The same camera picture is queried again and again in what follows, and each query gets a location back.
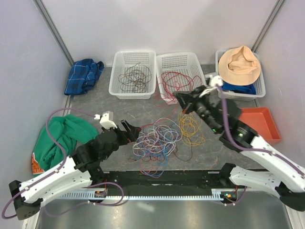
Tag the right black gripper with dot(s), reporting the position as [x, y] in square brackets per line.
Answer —
[188, 100]

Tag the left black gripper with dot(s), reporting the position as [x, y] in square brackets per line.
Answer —
[132, 136]

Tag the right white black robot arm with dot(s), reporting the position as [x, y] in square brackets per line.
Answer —
[285, 179]

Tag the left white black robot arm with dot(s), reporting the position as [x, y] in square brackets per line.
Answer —
[80, 169]

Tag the middle white plastic basket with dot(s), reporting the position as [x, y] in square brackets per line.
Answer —
[178, 72]

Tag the white plastic basket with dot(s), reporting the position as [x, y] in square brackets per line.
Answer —
[259, 84]
[133, 75]
[178, 72]

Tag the left white plastic basket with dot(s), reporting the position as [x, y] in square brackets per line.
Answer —
[133, 75]

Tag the green cloth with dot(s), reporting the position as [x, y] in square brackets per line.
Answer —
[67, 131]

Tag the beige bucket hat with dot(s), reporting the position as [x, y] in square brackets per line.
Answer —
[239, 66]

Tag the blue cloth in basket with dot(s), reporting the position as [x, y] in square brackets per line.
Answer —
[245, 89]

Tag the right white plastic basket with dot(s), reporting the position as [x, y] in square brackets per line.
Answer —
[259, 84]

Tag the blue plaid cloth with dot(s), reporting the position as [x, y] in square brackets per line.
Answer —
[83, 76]

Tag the orange plastic tray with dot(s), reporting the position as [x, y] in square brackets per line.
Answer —
[261, 120]

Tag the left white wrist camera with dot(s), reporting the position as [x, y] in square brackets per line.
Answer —
[106, 120]

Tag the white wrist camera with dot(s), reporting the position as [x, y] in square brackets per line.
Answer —
[106, 120]
[215, 81]

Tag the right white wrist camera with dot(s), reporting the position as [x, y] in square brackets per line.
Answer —
[215, 81]

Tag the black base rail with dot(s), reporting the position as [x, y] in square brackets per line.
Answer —
[176, 182]

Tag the light blue cable duct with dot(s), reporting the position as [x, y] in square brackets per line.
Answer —
[97, 195]

